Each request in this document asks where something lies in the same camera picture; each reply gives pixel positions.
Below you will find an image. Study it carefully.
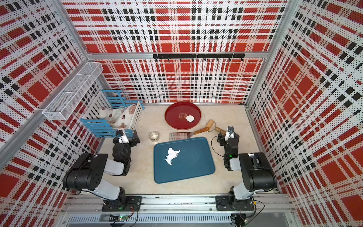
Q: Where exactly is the wooden rolling pin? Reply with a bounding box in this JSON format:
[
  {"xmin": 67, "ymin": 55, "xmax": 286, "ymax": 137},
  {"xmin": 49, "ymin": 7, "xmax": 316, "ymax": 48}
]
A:
[{"xmin": 206, "ymin": 120, "xmax": 226, "ymax": 135}]

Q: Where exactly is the round cut dough wrapper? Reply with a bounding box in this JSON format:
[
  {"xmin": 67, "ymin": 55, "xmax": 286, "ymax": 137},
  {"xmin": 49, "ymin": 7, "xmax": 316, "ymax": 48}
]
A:
[{"xmin": 186, "ymin": 115, "xmax": 195, "ymax": 123}]

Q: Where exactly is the white dough piece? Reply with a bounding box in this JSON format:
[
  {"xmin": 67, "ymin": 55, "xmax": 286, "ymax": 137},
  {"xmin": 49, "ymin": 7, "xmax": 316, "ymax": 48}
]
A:
[{"xmin": 164, "ymin": 148, "xmax": 180, "ymax": 165}]

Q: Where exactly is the teal plastic tray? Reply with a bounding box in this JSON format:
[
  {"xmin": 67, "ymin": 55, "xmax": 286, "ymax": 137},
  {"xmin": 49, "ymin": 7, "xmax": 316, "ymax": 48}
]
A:
[{"xmin": 154, "ymin": 137, "xmax": 216, "ymax": 184}]

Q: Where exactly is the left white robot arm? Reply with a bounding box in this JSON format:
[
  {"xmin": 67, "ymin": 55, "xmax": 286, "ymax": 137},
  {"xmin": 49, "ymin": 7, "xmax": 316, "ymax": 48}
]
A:
[{"xmin": 62, "ymin": 129, "xmax": 142, "ymax": 212}]

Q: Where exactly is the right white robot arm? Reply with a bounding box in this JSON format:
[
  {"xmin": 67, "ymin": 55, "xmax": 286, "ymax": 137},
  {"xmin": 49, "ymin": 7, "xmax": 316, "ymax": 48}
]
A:
[{"xmin": 216, "ymin": 133, "xmax": 277, "ymax": 211}]

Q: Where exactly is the baby doll in crib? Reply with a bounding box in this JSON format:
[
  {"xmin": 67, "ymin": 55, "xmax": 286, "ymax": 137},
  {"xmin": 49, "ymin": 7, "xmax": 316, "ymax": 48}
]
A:
[{"xmin": 99, "ymin": 105, "xmax": 137, "ymax": 130}]

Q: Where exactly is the blue white toy crib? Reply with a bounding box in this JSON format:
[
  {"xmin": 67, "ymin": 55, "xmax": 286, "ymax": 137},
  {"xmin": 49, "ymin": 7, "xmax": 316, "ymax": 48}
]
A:
[{"xmin": 80, "ymin": 90, "xmax": 145, "ymax": 139}]

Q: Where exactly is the round red tray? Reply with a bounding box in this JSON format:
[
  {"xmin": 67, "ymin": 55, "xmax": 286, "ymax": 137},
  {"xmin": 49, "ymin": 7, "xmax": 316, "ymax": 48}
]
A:
[{"xmin": 164, "ymin": 101, "xmax": 201, "ymax": 130}]

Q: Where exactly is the green circuit board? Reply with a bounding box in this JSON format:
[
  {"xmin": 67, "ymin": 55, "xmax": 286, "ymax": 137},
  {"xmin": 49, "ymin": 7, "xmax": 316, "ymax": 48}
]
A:
[{"xmin": 109, "ymin": 215, "xmax": 129, "ymax": 222}]

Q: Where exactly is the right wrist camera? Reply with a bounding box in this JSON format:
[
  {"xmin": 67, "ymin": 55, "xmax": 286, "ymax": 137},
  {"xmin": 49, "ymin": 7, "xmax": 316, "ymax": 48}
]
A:
[{"xmin": 225, "ymin": 126, "xmax": 234, "ymax": 141}]

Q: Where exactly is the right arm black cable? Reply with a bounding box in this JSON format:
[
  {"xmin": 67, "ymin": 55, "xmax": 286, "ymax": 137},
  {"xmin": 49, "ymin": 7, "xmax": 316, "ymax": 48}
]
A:
[{"xmin": 210, "ymin": 135, "xmax": 266, "ymax": 219}]

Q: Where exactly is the white wire mesh basket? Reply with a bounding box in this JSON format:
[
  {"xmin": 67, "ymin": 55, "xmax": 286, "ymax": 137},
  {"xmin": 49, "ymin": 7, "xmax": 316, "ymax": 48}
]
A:
[{"xmin": 42, "ymin": 62, "xmax": 103, "ymax": 120}]

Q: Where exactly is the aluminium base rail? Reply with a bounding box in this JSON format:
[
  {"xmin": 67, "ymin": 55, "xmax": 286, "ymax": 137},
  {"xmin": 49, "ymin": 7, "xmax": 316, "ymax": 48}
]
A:
[{"xmin": 56, "ymin": 194, "xmax": 298, "ymax": 227}]

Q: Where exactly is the black wall hook rail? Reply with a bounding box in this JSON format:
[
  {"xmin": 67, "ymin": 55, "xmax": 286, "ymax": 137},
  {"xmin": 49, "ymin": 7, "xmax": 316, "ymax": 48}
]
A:
[{"xmin": 153, "ymin": 53, "xmax": 246, "ymax": 60}]

